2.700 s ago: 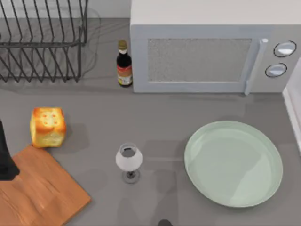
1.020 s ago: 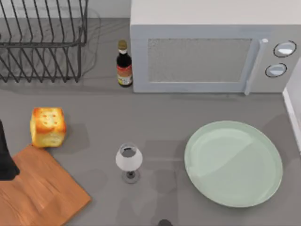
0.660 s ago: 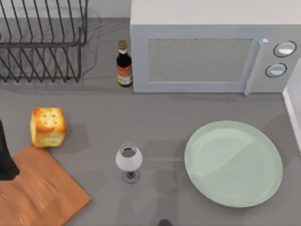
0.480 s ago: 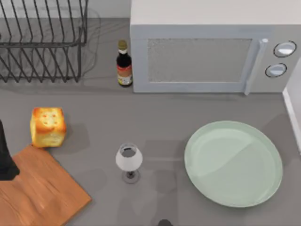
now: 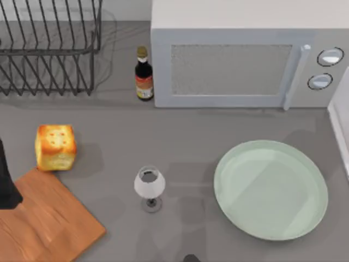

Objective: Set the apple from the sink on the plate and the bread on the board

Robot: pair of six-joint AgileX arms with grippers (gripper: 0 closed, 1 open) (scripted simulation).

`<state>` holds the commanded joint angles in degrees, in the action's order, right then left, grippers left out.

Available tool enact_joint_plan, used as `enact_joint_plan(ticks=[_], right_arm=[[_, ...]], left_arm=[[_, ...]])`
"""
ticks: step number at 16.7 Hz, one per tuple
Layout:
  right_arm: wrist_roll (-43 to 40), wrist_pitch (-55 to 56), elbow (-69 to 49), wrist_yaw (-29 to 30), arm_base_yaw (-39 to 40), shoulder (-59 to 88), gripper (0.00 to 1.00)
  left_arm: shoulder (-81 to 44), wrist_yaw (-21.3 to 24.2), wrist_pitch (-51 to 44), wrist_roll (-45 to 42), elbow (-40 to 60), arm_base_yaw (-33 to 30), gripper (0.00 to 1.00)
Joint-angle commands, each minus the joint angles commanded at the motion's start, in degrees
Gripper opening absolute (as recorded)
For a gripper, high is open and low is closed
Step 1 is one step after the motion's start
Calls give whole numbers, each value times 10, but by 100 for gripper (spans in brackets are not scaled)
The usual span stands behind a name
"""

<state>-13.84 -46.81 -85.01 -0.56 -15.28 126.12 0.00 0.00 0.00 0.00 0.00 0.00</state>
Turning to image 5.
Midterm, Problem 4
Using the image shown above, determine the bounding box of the clear wine glass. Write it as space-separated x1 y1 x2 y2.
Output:
134 165 166 213

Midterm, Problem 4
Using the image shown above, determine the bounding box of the dark sauce bottle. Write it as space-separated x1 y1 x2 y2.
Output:
135 46 155 102

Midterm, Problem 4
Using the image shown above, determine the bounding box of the microwave door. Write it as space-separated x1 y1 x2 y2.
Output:
151 28 314 108

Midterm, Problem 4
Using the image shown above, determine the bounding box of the pale green plate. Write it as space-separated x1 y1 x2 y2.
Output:
213 140 329 241

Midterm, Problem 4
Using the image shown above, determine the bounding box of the golden bread cube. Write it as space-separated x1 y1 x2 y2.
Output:
34 124 77 172

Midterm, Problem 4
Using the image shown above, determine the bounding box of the pale microwave oven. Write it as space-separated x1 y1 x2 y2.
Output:
150 0 349 111

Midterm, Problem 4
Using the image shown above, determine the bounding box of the microwave knob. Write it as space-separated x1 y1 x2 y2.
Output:
307 73 333 90
316 46 344 67

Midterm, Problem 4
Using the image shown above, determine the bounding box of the wooden cutting board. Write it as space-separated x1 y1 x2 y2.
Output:
0 167 107 262

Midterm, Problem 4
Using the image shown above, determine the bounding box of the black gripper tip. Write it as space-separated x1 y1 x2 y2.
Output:
0 139 23 210

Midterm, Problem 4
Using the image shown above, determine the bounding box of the microwave door handle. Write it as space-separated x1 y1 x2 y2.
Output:
283 44 311 111

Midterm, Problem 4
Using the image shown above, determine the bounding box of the dark wire dish rack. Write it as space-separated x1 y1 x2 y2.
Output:
0 0 104 97

